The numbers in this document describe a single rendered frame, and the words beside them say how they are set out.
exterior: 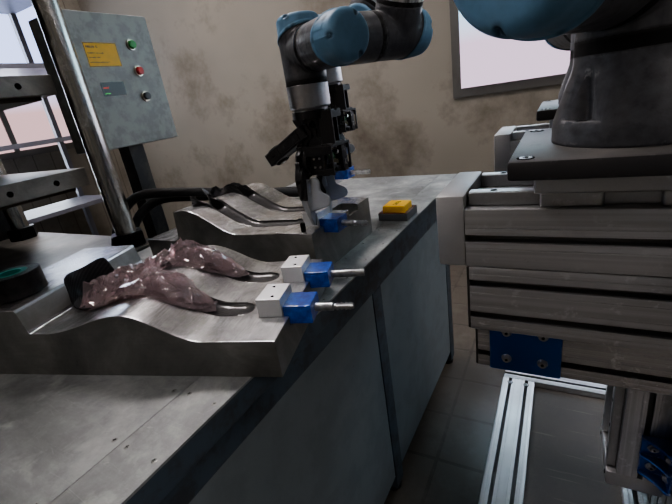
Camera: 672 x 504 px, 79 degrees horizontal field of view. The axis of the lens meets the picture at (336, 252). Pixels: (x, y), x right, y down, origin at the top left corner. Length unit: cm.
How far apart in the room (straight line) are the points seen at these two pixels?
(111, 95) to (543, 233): 136
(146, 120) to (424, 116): 174
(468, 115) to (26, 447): 254
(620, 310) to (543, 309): 8
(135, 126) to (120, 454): 122
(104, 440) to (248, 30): 306
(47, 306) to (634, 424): 102
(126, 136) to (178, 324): 105
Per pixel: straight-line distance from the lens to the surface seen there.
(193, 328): 59
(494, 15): 38
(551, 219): 50
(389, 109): 285
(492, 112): 270
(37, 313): 75
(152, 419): 57
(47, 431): 64
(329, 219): 79
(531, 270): 52
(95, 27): 160
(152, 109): 164
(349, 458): 103
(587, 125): 48
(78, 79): 137
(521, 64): 265
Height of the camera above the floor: 112
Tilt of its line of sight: 21 degrees down
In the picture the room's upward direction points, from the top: 9 degrees counter-clockwise
